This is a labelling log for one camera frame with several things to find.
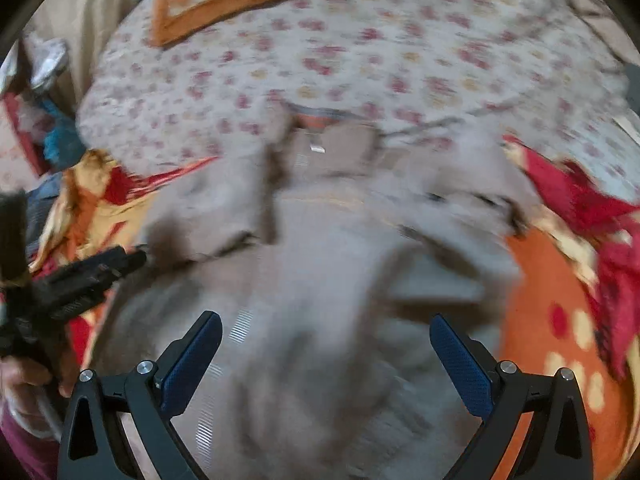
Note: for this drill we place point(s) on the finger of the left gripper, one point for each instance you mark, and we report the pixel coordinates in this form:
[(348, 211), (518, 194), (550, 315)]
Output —
[(118, 263)]

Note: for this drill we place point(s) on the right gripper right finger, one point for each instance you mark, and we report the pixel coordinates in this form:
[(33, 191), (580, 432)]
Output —
[(557, 443)]

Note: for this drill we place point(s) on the orange red fleece blanket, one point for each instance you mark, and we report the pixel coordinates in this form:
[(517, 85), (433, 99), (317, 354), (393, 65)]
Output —
[(565, 299)]

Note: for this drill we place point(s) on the grey beige jacket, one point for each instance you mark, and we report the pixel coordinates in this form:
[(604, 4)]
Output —
[(325, 284)]

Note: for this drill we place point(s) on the blue clothing pile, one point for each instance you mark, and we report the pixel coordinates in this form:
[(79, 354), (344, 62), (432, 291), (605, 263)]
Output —
[(62, 146)]

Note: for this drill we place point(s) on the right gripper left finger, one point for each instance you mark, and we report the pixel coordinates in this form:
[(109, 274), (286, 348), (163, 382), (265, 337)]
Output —
[(94, 444)]

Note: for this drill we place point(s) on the person left hand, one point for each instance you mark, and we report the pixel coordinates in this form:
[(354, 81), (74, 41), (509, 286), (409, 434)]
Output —
[(22, 384)]

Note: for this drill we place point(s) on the floral quilt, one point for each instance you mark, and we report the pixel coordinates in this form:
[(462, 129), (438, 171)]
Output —
[(530, 68)]

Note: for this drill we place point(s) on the beige curtain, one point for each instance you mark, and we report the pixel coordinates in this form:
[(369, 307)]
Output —
[(85, 26)]

